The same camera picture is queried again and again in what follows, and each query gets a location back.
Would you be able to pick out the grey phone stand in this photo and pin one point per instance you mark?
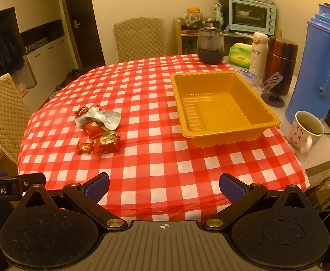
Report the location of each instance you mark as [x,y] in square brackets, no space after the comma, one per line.
[272,83]

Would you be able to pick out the red gold snack packet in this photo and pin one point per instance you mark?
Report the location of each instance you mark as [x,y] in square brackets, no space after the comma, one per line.
[108,142]

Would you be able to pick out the glass jar dark contents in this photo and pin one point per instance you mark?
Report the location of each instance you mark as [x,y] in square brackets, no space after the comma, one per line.
[210,48]

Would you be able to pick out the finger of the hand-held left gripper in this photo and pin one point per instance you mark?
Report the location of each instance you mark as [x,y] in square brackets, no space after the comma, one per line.
[26,179]

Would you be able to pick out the white rabbit print bottle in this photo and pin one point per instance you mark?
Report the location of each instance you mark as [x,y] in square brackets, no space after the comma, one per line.
[259,56]

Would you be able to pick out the brown metal canister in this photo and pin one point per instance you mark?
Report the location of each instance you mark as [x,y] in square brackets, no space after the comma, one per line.
[282,62]

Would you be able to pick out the blue white flat box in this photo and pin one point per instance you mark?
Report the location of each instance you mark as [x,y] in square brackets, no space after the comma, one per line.
[248,76]

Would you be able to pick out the silver snack packet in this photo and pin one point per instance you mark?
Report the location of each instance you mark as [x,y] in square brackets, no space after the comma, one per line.
[105,118]

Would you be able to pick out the green tissue pack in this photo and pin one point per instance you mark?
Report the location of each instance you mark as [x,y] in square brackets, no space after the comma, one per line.
[239,56]

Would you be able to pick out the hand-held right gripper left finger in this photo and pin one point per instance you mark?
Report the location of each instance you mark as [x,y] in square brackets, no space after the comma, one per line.
[97,188]

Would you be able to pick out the red checkered tablecloth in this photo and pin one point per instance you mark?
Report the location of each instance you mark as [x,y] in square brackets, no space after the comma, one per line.
[153,146]

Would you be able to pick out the metal spoon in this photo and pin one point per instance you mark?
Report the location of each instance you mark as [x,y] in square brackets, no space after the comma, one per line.
[327,133]

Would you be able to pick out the plastic jar orange lid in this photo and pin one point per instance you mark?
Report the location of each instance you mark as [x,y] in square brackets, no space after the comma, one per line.
[193,17]

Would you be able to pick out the blue thermos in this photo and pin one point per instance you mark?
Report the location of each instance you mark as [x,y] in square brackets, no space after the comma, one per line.
[311,76]

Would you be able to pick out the yellow plastic tray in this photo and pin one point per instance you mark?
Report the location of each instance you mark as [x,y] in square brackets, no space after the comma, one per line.
[224,110]

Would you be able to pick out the mint toaster oven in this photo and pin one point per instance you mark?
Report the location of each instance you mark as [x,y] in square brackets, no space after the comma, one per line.
[252,15]

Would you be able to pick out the dark door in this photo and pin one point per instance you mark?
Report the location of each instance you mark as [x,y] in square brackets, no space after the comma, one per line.
[83,25]

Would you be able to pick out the white mug red figures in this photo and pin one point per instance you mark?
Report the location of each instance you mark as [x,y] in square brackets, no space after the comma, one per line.
[301,138]

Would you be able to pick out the wooden shelf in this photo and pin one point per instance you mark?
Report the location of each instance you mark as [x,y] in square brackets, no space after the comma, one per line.
[179,39]

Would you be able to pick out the quilted beige chair back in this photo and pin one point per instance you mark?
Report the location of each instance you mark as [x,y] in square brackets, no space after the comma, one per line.
[139,39]

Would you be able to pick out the white bowl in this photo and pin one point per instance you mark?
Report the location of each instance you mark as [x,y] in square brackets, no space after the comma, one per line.
[242,13]

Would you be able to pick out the shoes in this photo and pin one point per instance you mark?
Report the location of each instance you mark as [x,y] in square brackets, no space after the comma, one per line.
[69,77]

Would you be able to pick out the red candy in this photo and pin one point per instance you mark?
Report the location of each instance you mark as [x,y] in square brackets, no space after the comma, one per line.
[82,111]
[85,147]

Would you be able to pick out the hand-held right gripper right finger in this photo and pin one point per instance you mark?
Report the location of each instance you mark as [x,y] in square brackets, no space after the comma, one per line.
[232,188]

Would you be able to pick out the clear wrapped bundle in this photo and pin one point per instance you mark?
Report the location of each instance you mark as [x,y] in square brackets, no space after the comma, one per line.
[218,14]

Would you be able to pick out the hanging dark jackets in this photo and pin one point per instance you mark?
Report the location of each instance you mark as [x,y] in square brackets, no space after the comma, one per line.
[4,48]

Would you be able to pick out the white cabinet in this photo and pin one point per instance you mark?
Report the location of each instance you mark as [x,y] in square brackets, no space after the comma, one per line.
[49,56]

